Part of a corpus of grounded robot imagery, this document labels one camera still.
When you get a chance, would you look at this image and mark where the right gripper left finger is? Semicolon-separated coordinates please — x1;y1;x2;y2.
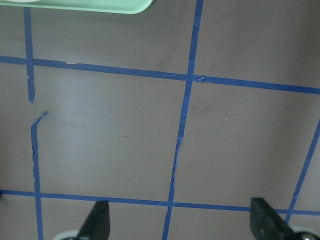
76;200;111;240

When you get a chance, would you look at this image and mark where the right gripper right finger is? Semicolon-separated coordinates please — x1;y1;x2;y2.
250;197;320;240

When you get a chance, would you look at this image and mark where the mint green tray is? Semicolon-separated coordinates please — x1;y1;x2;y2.
0;0;152;15

